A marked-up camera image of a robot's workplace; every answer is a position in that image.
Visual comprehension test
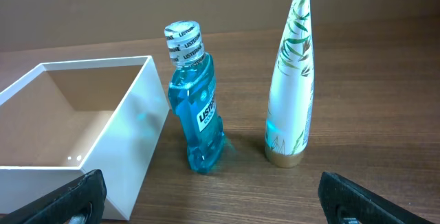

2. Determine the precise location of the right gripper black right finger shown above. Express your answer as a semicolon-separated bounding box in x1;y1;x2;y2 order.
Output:
318;172;432;224

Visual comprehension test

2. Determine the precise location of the blue Listerine mouthwash bottle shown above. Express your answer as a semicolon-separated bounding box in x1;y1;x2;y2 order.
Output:
164;21;225;174

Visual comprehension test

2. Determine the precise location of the white square container box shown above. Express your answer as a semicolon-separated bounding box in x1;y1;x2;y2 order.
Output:
1;56;169;221

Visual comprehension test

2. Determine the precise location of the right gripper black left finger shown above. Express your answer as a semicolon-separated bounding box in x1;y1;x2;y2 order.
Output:
1;169;107;224

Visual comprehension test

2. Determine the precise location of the white lotion tube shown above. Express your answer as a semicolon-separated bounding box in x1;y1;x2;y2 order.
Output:
265;0;314;168

